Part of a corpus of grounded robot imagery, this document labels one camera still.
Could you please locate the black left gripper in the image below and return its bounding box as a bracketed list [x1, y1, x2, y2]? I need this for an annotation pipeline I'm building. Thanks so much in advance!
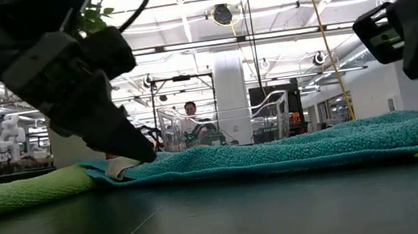
[0, 16, 158, 184]

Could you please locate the teal microfiber towel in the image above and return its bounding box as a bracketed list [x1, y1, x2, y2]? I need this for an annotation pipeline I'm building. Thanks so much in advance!
[78, 108, 418, 201]

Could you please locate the green microfiber towel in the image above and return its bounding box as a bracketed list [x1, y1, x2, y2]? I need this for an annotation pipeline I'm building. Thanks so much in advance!
[0, 160, 100, 218]

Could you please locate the white plant pot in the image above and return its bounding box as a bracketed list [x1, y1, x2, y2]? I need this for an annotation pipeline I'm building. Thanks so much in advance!
[47, 119, 107, 169]

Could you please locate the person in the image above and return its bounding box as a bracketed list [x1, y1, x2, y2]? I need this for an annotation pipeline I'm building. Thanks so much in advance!
[180, 99, 205, 138]

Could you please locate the white round column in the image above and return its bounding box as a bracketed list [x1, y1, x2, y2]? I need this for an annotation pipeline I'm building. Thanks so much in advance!
[210, 54, 254, 147]

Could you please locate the clear plastic bin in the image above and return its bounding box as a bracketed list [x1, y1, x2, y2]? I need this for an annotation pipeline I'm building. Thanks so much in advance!
[155, 89, 294, 156]

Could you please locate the black monitor screen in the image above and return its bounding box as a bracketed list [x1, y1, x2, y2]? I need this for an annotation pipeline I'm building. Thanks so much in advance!
[247, 78, 308, 143]

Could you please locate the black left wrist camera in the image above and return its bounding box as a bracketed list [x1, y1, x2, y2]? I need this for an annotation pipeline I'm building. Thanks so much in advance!
[78, 23, 139, 84]

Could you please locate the yellow hanging cable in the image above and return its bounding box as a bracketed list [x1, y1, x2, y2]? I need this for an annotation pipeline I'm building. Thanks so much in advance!
[305, 0, 358, 126]

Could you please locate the black metal frame stand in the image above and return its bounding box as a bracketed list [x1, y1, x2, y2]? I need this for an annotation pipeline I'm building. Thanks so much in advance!
[148, 71, 220, 129]

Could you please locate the black hanging cable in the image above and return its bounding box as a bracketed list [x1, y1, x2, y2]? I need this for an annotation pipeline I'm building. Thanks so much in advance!
[237, 0, 268, 100]

